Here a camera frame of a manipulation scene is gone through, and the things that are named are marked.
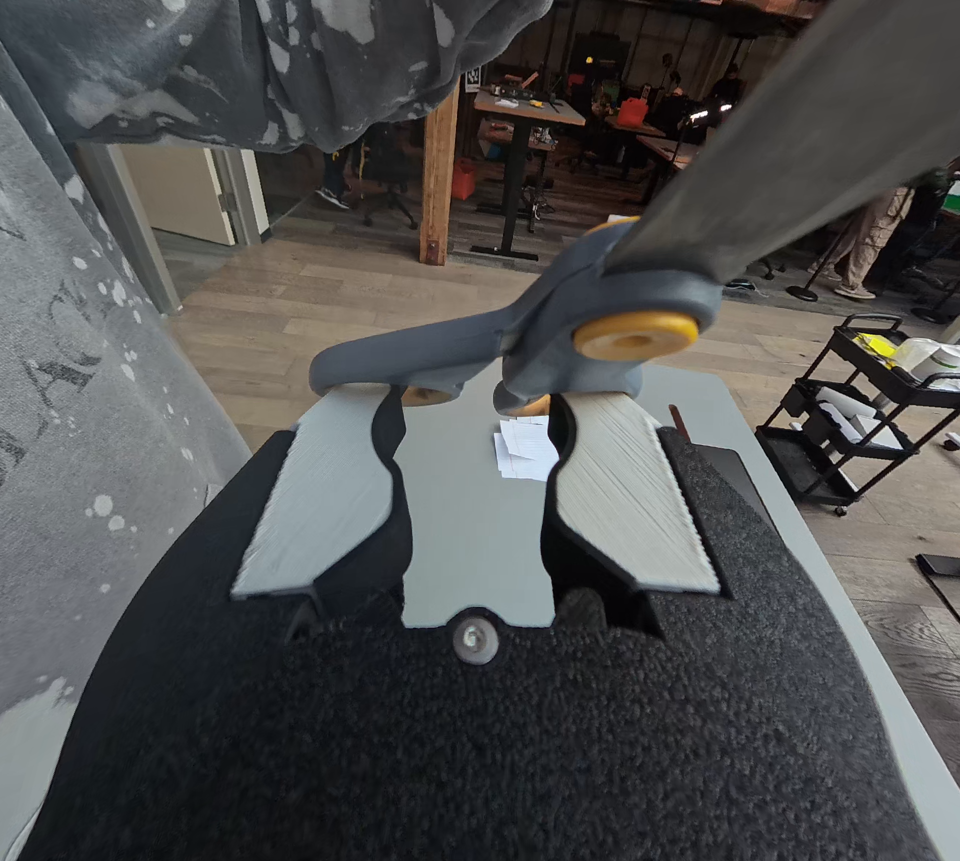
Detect grey desk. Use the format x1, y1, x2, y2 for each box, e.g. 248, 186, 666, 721
390, 362, 960, 861

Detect person's grey splattered sweatshirt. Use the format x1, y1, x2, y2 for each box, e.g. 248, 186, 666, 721
0, 43, 253, 847

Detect grey and yellow scissors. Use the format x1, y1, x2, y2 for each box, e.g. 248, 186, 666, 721
309, 0, 960, 420

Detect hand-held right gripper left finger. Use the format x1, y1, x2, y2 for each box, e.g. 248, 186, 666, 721
231, 388, 413, 600

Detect standing desk with black legs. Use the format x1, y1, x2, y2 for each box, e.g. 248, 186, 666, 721
471, 87, 587, 259

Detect desk cable hatch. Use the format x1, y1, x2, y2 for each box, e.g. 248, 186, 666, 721
693, 444, 783, 534

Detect white door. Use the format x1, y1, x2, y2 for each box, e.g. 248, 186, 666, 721
120, 144, 264, 247

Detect black office chair with jacket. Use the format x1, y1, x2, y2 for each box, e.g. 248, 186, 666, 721
358, 122, 420, 230

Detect black utility cart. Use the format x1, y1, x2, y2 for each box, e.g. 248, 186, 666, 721
756, 313, 960, 517

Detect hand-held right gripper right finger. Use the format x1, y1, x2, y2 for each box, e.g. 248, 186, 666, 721
546, 390, 722, 594

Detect person's left forearm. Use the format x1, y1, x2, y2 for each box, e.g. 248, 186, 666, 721
0, 0, 625, 155

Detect black floor stand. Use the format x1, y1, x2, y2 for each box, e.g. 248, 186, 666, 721
786, 216, 856, 304

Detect cut lined paper pieces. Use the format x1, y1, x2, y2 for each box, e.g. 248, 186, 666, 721
493, 417, 561, 481

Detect wooden post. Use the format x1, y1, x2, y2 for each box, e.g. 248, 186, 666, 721
420, 77, 461, 267

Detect white paper roll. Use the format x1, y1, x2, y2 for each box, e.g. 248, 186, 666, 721
896, 337, 960, 387

